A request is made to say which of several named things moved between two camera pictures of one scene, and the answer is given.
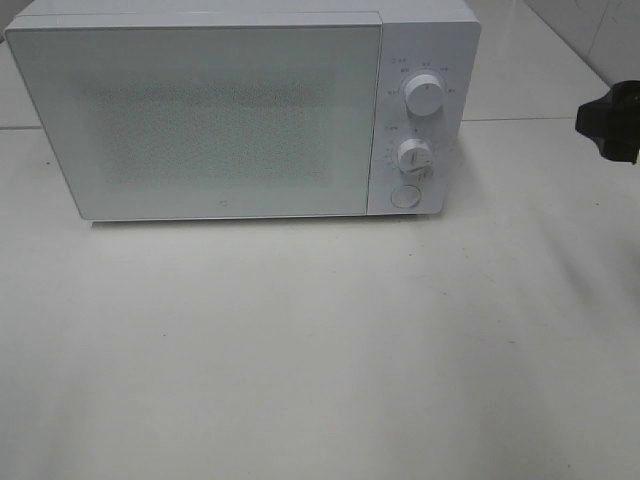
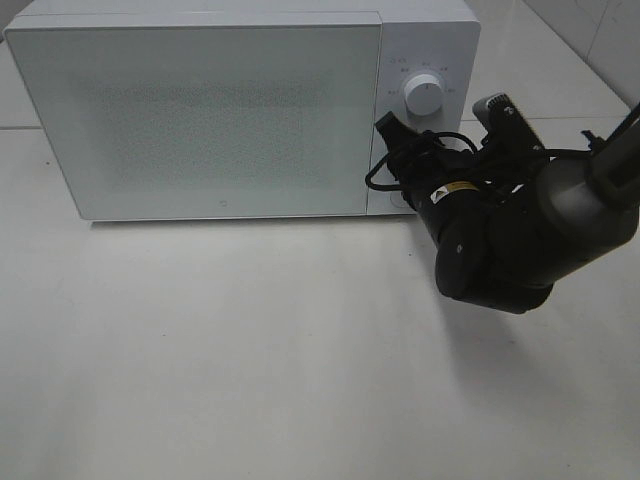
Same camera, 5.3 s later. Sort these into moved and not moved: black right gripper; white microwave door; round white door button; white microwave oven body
Moved: black right gripper
Not moved: white microwave oven body; round white door button; white microwave door
